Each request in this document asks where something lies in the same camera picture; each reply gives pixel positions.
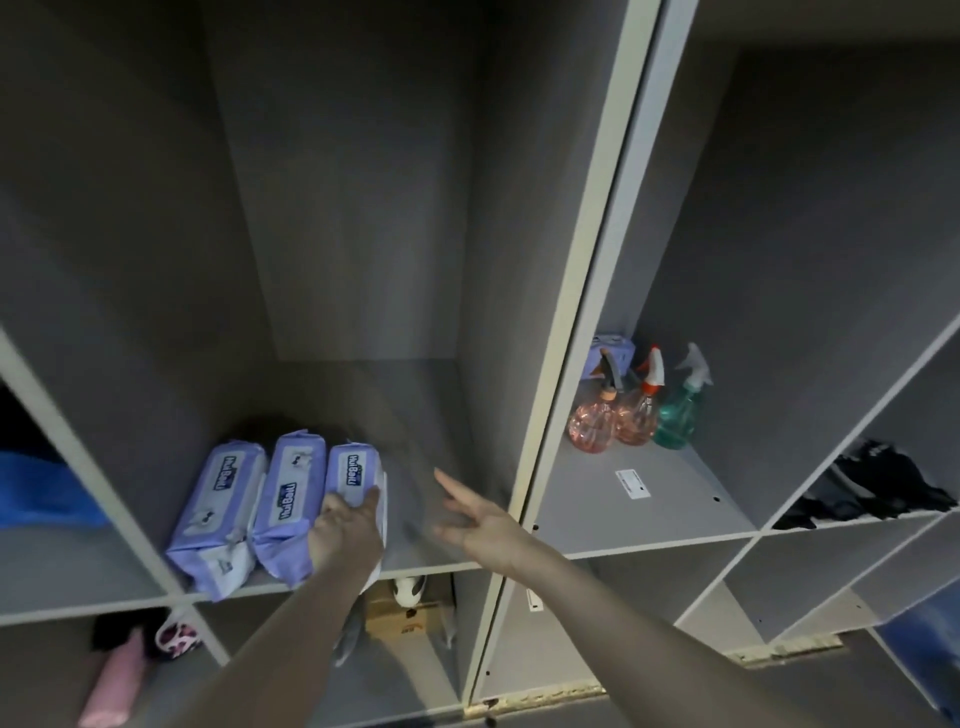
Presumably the pink spray bottle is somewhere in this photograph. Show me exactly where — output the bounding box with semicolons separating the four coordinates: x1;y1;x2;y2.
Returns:
614;344;667;448
567;348;621;456

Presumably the brown cardboard box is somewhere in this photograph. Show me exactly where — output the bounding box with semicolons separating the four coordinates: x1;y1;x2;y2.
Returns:
363;590;453;643

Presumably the pink tumbler bottle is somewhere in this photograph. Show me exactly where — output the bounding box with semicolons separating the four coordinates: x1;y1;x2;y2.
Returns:
77;629;148;728

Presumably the person's right hand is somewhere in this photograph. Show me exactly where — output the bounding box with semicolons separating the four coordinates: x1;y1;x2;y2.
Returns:
433;468;555;580

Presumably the grey white sneaker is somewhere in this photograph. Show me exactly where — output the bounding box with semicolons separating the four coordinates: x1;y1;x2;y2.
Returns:
329;599;370;669

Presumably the person's left forearm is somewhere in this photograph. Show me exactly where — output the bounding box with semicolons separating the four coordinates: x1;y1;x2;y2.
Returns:
168;554;384;728

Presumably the blue plastic bag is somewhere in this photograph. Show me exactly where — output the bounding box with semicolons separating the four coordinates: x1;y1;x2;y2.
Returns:
0;449;111;531

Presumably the grey cubby shelf unit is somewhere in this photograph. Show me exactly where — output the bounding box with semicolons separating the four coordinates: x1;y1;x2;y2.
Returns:
0;0;960;728

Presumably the person's left hand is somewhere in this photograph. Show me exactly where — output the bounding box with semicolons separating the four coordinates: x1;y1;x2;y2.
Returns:
307;483;385;580

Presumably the person's right forearm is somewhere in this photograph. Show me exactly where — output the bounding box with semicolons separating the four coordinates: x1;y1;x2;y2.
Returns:
517;539;811;728

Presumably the green spray bottle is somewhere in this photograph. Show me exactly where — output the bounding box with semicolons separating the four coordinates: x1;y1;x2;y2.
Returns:
652;342;715;451

